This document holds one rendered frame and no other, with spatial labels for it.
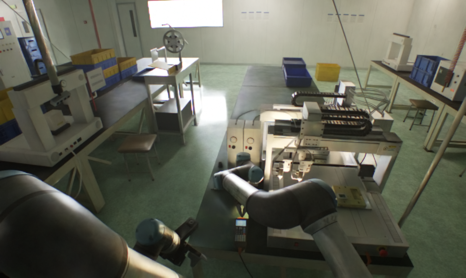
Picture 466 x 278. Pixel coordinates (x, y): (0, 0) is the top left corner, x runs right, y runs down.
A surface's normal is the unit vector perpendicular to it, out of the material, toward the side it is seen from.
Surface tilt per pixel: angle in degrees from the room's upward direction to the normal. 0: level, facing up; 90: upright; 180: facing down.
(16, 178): 25
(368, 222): 0
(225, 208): 0
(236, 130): 90
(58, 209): 37
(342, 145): 90
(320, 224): 74
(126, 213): 0
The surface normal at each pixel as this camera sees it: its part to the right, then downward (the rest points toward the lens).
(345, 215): -0.01, -0.87
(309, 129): -0.14, 0.48
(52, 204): 0.42, -0.87
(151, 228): -0.18, -0.61
